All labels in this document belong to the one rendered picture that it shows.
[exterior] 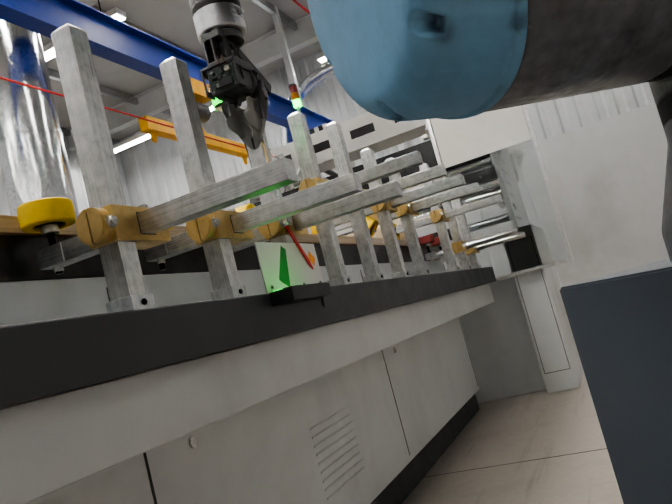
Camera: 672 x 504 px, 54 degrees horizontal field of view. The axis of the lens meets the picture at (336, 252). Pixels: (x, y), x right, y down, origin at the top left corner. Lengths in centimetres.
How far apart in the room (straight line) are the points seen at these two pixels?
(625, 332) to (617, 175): 940
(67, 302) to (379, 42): 88
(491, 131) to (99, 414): 298
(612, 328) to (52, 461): 59
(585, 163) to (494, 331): 639
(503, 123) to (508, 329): 110
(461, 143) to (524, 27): 328
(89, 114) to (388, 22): 70
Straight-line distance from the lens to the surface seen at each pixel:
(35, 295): 111
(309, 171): 161
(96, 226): 91
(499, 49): 32
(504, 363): 372
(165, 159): 1244
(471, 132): 360
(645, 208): 982
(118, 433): 88
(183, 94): 120
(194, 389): 101
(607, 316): 47
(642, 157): 988
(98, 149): 96
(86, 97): 99
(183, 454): 129
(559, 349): 355
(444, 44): 31
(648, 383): 45
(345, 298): 149
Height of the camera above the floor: 62
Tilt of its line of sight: 6 degrees up
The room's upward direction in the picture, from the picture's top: 15 degrees counter-clockwise
